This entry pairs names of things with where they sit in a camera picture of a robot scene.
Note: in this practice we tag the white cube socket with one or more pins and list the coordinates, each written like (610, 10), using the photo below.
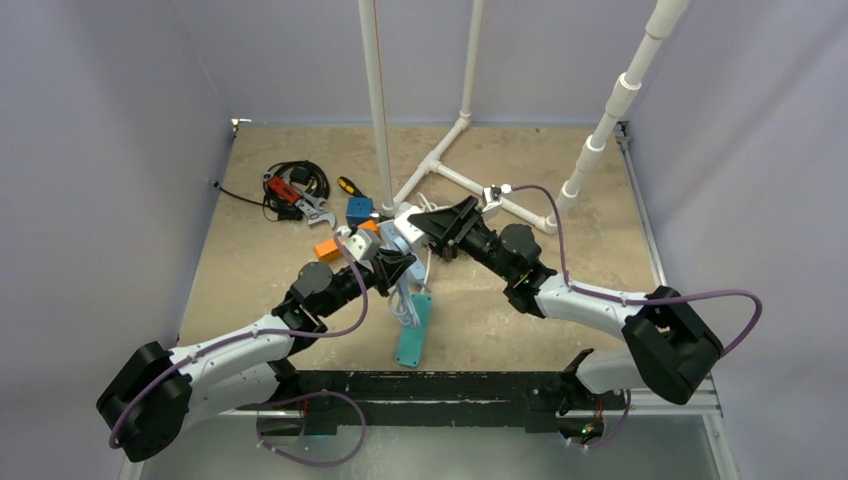
(412, 235)

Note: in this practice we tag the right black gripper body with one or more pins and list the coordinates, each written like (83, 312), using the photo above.
(465, 224)

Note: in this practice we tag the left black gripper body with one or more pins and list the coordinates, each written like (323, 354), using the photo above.
(379, 281)

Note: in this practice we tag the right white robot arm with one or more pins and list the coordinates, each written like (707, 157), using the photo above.
(669, 347)

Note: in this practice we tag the yellow black screwdriver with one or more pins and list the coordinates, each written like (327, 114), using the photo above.
(349, 187)

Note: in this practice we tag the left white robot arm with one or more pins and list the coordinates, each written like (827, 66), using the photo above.
(159, 393)

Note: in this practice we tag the teal rectangular box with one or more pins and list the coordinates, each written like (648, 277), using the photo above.
(414, 332)

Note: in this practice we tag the orange power strip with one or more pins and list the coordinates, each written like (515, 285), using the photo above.
(329, 251)

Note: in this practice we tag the silver adjustable wrench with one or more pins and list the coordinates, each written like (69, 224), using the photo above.
(310, 206)

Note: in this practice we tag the blue cube socket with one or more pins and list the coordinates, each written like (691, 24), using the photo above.
(359, 210)

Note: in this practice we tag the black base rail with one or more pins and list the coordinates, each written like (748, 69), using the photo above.
(537, 402)

